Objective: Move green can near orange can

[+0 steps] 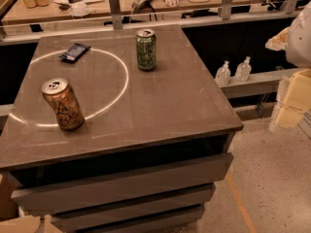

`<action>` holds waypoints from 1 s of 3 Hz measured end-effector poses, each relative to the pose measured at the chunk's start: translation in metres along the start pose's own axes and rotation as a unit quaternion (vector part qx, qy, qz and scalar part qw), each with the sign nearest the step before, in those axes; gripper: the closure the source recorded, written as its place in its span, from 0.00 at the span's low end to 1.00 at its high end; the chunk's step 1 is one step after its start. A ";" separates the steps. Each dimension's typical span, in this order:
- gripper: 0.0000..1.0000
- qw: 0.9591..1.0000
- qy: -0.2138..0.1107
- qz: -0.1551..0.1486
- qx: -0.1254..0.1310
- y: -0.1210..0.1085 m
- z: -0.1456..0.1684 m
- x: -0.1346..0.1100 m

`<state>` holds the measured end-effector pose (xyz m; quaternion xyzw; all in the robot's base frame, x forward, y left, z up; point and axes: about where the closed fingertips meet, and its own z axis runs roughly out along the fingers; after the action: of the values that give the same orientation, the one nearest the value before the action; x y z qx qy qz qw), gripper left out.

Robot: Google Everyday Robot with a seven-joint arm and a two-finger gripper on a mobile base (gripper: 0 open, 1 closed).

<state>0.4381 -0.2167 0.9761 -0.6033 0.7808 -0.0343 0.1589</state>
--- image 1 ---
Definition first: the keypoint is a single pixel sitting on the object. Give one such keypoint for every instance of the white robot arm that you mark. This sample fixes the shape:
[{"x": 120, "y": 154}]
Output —
[{"x": 298, "y": 46}]

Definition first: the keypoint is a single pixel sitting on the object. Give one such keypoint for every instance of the metal railing post left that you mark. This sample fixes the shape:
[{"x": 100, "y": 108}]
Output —
[{"x": 115, "y": 9}]

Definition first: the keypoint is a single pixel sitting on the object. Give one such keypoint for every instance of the grey drawer cabinet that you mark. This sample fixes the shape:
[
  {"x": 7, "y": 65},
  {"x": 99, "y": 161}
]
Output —
[{"x": 151, "y": 147}]

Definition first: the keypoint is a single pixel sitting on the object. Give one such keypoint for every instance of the green soda can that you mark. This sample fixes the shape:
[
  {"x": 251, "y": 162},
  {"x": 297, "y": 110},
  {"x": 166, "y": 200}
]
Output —
[{"x": 146, "y": 49}]

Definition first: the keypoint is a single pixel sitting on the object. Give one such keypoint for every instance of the clear sanitizer bottle left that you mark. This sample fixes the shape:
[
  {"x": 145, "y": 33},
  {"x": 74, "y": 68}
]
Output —
[{"x": 223, "y": 74}]

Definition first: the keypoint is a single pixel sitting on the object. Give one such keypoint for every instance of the metal railing post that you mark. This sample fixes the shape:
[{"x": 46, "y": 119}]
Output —
[
  {"x": 225, "y": 9},
  {"x": 115, "y": 9}
]

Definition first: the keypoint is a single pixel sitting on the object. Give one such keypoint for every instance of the clear sanitizer bottle right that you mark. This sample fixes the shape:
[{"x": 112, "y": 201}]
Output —
[{"x": 243, "y": 70}]

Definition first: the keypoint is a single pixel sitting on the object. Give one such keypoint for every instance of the orange soda can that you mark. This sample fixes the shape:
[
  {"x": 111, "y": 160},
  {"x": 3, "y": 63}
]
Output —
[{"x": 61, "y": 97}]

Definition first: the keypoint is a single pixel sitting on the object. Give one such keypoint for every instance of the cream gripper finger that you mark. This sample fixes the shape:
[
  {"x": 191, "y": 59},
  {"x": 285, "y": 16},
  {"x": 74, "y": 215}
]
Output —
[
  {"x": 278, "y": 42},
  {"x": 293, "y": 100}
]

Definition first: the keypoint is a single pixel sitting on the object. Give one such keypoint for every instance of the metal railing post right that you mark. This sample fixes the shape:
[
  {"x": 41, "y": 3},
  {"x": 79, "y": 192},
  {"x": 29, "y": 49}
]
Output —
[{"x": 225, "y": 9}]

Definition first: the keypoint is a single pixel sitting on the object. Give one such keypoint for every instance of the clear sanitizer bottle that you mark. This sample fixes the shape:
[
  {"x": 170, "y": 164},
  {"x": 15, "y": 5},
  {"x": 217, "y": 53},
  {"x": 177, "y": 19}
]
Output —
[
  {"x": 243, "y": 70},
  {"x": 223, "y": 74}
]

